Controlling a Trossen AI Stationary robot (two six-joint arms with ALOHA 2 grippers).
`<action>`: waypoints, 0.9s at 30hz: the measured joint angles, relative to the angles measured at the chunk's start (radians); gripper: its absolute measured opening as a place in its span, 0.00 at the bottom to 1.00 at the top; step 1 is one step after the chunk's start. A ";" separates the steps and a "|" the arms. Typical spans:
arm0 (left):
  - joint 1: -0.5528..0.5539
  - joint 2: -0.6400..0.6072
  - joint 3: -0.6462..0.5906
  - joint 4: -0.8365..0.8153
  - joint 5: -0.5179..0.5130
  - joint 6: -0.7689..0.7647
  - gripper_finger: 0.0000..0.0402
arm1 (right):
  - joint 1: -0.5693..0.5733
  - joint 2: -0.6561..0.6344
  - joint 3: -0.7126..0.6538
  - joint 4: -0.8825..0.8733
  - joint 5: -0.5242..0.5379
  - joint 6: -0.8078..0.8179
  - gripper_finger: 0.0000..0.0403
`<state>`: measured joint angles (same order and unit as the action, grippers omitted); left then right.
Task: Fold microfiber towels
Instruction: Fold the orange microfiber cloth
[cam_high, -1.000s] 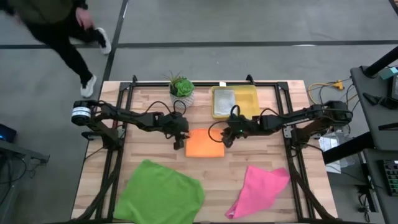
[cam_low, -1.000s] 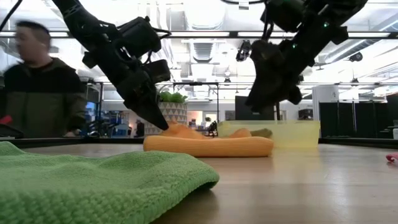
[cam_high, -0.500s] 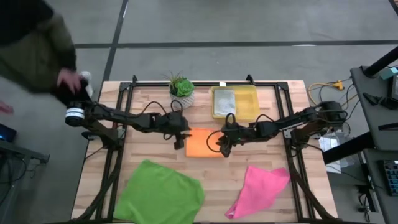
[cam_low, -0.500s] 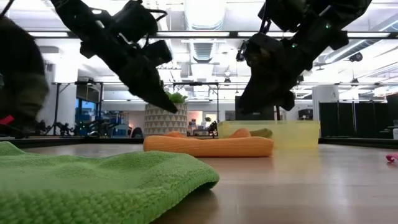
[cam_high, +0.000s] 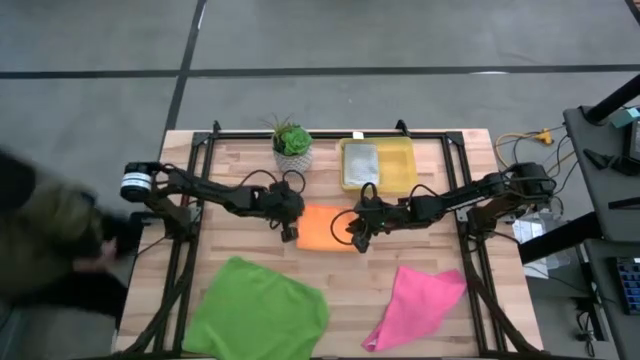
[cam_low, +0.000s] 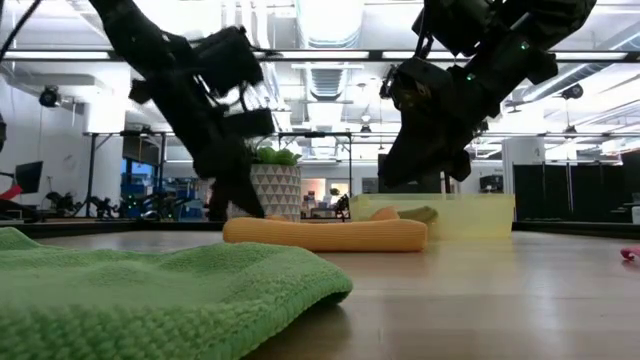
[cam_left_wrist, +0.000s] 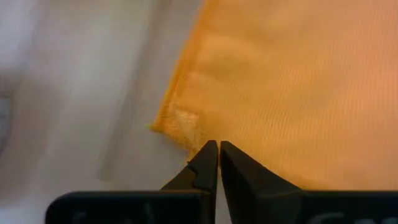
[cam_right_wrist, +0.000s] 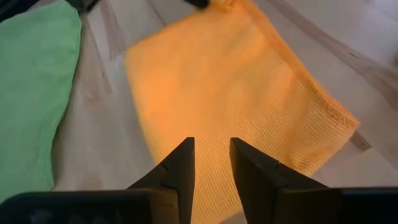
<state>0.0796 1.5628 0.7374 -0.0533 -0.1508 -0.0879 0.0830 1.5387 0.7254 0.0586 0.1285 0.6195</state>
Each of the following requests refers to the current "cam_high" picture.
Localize dark grey desk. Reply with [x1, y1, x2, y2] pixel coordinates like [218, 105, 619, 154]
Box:
[582, 238, 640, 360]
[563, 104, 640, 244]

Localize grey microfiber towel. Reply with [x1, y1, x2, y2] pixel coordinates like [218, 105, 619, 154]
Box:
[342, 142, 381, 187]

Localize orange microfiber towel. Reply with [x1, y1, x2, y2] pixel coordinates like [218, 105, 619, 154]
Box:
[295, 203, 359, 253]

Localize black handheld device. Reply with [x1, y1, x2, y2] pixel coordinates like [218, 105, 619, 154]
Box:
[583, 148, 640, 176]

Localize black desk crossbeam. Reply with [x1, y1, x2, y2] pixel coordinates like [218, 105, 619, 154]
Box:
[518, 212, 604, 265]

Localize green succulent plant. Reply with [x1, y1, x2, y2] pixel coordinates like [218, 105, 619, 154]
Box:
[263, 113, 315, 157]

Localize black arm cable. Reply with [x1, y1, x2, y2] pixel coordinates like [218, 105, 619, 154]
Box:
[329, 181, 441, 247]
[238, 168, 307, 201]

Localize person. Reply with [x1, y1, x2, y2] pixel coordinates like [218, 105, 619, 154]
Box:
[0, 147, 146, 321]

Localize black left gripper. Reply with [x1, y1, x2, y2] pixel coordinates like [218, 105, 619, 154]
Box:
[259, 180, 306, 244]

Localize teal small box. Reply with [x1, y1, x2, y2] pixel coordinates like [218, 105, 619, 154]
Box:
[610, 106, 640, 129]

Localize yellow power cable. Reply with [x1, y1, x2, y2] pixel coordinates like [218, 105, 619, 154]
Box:
[494, 127, 576, 174]

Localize black slanted pole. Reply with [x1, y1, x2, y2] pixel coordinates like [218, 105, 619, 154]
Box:
[583, 73, 640, 126]

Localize green microfiber towel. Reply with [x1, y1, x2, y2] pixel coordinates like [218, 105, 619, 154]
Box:
[182, 255, 331, 360]

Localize pink microfiber towel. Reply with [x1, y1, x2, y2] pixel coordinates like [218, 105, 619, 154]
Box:
[360, 264, 469, 354]

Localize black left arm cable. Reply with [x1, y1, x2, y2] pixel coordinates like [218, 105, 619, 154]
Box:
[238, 168, 307, 201]

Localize black keyboard blue keys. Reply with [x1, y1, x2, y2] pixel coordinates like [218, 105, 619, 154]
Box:
[615, 256, 640, 316]

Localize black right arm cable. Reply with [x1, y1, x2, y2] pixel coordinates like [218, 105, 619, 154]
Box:
[329, 181, 441, 247]

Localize black aluminium table frame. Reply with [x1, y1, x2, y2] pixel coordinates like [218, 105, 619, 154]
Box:
[112, 119, 546, 360]

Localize white triangle-patterned plant pot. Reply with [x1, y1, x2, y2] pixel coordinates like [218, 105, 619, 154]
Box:
[272, 144, 315, 175]

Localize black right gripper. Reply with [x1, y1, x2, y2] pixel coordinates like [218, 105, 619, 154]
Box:
[345, 198, 399, 254]

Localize yellow translucent plastic bin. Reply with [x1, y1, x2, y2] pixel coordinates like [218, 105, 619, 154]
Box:
[338, 135, 420, 195]

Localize clear plastic bag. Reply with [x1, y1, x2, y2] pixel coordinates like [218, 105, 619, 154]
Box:
[510, 212, 571, 280]

